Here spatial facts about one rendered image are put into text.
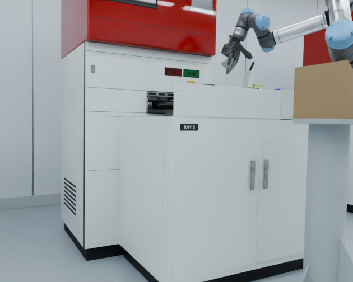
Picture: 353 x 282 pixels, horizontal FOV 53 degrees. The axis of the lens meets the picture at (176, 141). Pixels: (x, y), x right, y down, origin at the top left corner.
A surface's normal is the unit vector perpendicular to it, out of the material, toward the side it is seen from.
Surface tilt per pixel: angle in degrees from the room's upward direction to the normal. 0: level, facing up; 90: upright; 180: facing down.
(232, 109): 90
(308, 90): 90
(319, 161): 90
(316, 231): 90
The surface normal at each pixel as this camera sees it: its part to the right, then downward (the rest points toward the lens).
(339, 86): -0.86, 0.01
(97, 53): 0.48, 0.06
